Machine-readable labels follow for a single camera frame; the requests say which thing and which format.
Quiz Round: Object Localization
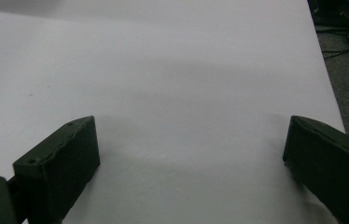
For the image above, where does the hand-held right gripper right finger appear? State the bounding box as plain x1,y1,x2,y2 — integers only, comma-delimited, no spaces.
282,115,349,224

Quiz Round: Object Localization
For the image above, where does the white table cover sheet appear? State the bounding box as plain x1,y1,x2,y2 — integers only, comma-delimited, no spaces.
0,0,346,224

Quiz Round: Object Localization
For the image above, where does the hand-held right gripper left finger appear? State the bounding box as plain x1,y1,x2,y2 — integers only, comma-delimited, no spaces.
12,115,102,224

